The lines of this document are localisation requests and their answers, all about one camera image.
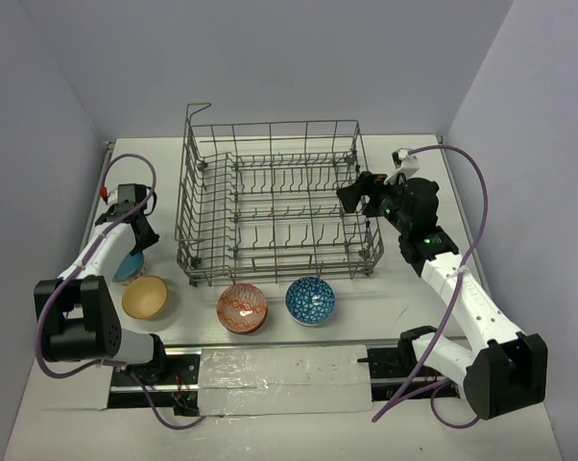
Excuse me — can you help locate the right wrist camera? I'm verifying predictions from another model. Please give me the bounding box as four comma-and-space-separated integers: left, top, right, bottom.
384, 148, 420, 184

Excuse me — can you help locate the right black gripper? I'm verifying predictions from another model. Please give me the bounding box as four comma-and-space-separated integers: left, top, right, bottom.
337, 171, 413, 234

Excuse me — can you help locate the yellow bowl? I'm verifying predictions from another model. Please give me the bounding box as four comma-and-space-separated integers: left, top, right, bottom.
122, 276, 169, 320

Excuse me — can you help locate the grey wire dish rack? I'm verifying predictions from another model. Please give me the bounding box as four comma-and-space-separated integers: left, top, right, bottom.
174, 103, 384, 286

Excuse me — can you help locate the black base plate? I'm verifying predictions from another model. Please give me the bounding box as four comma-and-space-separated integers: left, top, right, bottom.
357, 347, 444, 401
107, 349, 202, 417

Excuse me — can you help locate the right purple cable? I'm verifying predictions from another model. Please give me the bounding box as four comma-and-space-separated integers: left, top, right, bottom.
371, 145, 490, 429

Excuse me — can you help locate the red patterned bowl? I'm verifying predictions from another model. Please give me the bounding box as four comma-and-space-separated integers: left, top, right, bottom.
216, 283, 268, 334

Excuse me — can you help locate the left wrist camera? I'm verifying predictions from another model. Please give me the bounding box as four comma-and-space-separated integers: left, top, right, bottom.
99, 183, 150, 209

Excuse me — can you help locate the plain blue bowl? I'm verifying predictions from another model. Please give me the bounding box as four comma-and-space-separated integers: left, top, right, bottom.
112, 253, 146, 285

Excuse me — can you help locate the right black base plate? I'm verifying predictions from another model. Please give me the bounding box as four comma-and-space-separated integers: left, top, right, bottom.
357, 347, 444, 401

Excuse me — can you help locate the blue patterned bowl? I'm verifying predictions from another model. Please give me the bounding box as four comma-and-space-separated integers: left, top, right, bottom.
285, 277, 336, 327

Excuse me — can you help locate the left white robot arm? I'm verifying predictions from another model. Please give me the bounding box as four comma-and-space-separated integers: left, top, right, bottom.
34, 204, 170, 383

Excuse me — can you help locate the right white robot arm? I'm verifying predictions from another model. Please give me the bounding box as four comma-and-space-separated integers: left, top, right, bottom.
336, 171, 548, 420

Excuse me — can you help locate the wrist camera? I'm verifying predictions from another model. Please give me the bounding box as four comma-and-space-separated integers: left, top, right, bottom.
384, 148, 420, 184
99, 183, 150, 209

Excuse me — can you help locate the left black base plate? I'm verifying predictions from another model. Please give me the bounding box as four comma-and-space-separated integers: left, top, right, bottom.
107, 349, 202, 417

